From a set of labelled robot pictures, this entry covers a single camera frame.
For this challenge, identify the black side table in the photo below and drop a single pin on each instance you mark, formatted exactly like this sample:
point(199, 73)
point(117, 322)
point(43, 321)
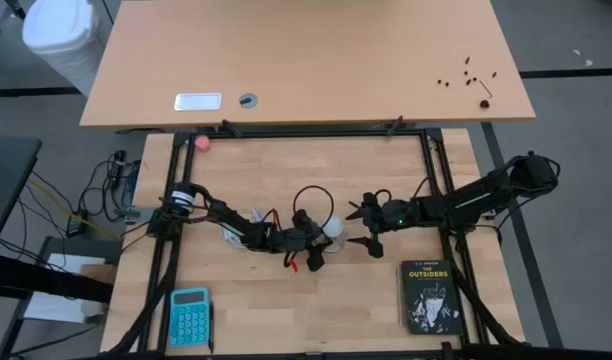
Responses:
point(8, 170)

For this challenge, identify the black aluminium frame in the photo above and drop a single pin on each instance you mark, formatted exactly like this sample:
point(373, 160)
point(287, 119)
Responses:
point(311, 134)

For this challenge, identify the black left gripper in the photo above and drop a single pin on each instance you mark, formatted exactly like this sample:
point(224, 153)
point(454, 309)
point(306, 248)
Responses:
point(288, 239)

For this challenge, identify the round grey desk grommet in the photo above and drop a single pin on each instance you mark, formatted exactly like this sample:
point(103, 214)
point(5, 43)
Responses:
point(248, 100)

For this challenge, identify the grey metal bracket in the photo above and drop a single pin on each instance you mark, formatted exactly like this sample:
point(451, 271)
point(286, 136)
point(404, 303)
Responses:
point(133, 215)
point(488, 217)

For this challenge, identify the beige wooden desk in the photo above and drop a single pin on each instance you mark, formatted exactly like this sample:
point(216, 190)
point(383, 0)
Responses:
point(311, 50)

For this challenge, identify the black hex key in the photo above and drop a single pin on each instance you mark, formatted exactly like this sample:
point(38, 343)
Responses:
point(486, 89)

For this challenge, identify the teal calculator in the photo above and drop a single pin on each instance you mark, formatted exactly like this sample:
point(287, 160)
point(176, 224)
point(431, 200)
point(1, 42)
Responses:
point(188, 320)

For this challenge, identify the small black knob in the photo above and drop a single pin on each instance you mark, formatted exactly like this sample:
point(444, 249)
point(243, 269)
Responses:
point(484, 104)

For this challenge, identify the grey floor stand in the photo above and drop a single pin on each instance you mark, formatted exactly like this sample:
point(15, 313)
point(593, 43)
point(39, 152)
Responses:
point(86, 246)

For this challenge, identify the round lamp socket base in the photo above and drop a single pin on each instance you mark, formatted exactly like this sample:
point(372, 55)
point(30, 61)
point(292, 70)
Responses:
point(337, 242)

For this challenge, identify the white lightbulb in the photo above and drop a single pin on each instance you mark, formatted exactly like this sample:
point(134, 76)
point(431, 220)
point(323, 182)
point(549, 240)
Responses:
point(333, 226)

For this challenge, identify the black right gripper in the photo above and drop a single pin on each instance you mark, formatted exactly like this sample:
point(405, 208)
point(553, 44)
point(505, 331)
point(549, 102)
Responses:
point(396, 215)

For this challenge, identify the small wooden board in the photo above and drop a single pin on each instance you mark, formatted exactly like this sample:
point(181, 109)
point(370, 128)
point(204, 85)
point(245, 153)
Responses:
point(98, 274)

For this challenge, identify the white sheet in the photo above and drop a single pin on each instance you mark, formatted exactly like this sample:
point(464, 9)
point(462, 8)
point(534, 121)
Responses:
point(56, 307)

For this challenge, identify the black clamp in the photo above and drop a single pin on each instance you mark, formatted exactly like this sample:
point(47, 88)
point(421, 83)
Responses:
point(395, 126)
point(231, 128)

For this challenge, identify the black paperback book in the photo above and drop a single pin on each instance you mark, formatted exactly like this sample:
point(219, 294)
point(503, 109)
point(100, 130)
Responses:
point(431, 300)

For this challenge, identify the black pen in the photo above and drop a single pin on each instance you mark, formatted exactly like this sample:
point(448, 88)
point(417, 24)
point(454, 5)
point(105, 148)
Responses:
point(211, 325)

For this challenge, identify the black rod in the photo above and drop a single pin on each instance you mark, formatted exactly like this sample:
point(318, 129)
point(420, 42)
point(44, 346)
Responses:
point(13, 9)

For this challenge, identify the white trash bin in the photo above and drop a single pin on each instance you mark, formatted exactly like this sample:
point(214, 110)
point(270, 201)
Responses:
point(61, 30)

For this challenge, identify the black power adapter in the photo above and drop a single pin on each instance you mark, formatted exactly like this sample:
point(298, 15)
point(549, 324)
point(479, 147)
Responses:
point(76, 226)

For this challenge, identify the black metal beam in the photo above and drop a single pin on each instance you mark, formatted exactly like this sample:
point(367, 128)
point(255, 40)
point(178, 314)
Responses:
point(36, 277)

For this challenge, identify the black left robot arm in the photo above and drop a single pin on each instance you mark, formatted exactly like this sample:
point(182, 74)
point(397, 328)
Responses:
point(226, 215)

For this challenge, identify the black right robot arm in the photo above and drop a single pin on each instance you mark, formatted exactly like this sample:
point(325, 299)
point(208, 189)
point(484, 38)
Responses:
point(486, 192)

